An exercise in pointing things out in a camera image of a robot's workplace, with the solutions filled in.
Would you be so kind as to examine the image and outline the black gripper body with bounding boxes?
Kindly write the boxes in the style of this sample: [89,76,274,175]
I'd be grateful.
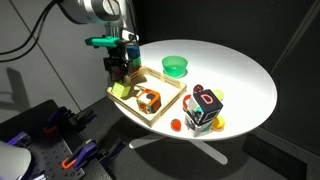
[102,41,132,83]

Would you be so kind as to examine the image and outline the yellow green block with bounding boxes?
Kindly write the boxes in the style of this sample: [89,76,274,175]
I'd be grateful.
[110,81,132,100]

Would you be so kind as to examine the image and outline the blue block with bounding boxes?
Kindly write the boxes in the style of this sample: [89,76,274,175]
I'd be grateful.
[127,44,141,60]

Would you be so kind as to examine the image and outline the shallow wooden crate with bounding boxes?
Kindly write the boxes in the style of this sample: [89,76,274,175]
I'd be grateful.
[105,65,188,129]

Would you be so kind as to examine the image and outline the green plastic bowl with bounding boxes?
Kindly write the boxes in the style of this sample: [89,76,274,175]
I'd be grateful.
[161,55,189,79]

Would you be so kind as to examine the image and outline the red strawberry toy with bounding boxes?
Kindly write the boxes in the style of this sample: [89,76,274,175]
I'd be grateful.
[170,118,183,132]

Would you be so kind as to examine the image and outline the dark red ball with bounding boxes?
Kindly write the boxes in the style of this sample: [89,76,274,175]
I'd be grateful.
[192,83,204,94]

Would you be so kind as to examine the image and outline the black cube with letter D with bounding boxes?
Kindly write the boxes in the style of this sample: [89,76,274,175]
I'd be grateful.
[192,88,224,125]

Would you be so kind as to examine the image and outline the white picture cube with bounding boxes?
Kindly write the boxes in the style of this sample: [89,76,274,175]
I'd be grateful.
[183,99,214,138]

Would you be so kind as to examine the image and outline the yellow round toy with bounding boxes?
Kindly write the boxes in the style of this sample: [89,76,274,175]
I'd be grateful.
[213,88,225,102]

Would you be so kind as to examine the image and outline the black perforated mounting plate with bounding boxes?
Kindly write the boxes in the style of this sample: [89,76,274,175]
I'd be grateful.
[28,133,88,180]

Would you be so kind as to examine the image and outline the black workbench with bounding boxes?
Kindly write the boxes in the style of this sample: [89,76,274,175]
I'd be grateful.
[0,98,116,180]

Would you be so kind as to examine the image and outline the yellow orange toy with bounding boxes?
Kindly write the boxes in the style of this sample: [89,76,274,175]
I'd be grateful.
[210,115,226,132]

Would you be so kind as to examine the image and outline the white table base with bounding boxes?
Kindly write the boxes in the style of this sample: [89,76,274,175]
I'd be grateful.
[128,133,230,166]

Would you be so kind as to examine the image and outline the white blue clamp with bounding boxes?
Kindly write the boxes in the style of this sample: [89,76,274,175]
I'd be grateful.
[33,171,46,180]

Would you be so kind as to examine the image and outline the white rounded housing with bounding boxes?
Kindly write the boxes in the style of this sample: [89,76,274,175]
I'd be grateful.
[0,139,33,180]

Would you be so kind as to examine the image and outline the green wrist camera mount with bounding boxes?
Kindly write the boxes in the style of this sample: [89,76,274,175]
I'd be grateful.
[84,35,122,48]

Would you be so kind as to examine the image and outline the red ring toy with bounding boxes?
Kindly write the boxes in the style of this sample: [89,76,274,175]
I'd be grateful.
[181,94,193,113]

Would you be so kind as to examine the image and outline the black cable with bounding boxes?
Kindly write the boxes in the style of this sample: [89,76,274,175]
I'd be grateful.
[0,0,54,56]
[0,1,58,64]

